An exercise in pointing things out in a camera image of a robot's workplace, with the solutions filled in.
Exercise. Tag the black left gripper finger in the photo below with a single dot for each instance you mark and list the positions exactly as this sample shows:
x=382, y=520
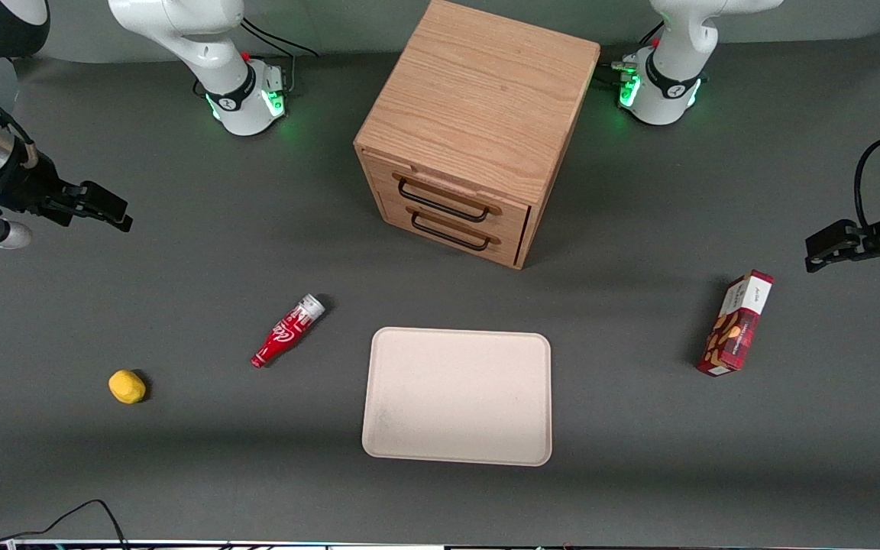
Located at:
x=837, y=235
x=837, y=255

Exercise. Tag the wooden drawer cabinet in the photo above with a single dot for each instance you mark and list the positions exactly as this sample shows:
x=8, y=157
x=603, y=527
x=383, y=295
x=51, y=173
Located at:
x=478, y=92

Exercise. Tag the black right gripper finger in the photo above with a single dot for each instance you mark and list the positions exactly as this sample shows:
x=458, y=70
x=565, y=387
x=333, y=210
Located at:
x=104, y=198
x=104, y=217

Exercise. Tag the beige rectangular tray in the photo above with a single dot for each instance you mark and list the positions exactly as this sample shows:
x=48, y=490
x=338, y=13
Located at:
x=457, y=397

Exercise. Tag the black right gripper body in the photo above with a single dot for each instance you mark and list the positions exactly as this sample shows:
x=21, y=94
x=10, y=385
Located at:
x=27, y=186

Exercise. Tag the red cola bottle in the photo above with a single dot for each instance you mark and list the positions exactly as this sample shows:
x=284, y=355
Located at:
x=286, y=334

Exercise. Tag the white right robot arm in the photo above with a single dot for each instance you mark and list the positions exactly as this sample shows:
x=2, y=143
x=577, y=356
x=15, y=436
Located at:
x=203, y=46

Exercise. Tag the wooden drawer front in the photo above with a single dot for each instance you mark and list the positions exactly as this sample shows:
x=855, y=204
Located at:
x=509, y=218
x=505, y=246

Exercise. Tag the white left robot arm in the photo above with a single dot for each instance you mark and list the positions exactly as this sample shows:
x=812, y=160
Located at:
x=677, y=46

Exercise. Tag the red plaid shortbread box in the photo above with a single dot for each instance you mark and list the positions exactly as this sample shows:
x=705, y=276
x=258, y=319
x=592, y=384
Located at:
x=738, y=328

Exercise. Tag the yellow lemon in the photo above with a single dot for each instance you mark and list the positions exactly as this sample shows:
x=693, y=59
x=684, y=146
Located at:
x=127, y=386

